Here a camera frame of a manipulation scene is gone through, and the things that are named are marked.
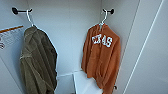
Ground white clothes hanger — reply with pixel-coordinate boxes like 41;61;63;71
24;8;36;28
97;8;110;28

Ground orange printed hoodie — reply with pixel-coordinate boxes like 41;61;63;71
80;23;122;94

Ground white wardrobe door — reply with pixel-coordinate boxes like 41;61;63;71
123;0;168;94

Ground dark green jacket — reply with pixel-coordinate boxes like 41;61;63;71
19;25;59;94

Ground white wardrobe carcass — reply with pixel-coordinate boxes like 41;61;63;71
0;0;141;94

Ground orange label sticker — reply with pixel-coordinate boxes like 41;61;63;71
0;25;25;51

